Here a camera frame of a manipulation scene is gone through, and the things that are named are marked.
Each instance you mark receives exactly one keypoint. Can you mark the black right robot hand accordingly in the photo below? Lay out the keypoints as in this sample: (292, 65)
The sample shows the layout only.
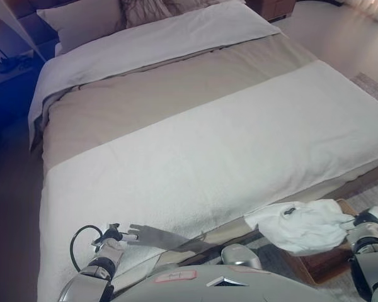
(363, 218)

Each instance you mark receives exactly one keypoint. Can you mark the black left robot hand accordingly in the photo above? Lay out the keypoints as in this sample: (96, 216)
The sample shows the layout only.
(113, 234)

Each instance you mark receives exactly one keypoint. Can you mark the white garment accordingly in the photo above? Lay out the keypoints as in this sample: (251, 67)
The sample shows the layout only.
(302, 225)

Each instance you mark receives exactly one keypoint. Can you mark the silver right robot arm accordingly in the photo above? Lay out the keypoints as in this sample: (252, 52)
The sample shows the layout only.
(370, 261)

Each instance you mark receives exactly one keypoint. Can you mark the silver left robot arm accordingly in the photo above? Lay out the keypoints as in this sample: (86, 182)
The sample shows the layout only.
(94, 270)

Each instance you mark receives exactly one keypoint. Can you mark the woven wicker basket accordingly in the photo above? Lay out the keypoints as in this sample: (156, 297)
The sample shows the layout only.
(321, 264)

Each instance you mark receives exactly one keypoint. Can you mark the bed with white blanket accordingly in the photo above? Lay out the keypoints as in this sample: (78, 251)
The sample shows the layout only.
(208, 163)

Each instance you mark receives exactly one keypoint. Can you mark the grey robot torso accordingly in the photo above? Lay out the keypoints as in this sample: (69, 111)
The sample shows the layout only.
(208, 284)

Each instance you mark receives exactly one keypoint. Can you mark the silver right robot leg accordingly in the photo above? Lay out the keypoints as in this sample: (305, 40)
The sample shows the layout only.
(241, 255)

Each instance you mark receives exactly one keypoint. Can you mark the beige duvet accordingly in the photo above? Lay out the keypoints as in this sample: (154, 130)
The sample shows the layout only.
(145, 104)

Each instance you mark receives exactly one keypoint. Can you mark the dark cluttered side table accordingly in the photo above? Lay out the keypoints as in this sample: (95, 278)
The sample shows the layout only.
(9, 67)

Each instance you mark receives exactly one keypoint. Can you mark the white folded top sheet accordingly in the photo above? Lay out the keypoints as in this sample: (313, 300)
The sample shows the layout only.
(160, 41)

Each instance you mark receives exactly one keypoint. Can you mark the white pillow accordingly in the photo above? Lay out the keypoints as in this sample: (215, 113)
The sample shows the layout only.
(82, 26)

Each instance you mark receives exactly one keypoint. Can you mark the brown patterned pillow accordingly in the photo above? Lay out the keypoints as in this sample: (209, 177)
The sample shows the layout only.
(145, 12)

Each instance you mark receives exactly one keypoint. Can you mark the brown wooden nightstand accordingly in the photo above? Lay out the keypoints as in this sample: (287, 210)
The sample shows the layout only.
(271, 7)

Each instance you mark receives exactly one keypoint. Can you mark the brown bed frame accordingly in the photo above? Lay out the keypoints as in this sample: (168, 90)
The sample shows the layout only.
(349, 187)

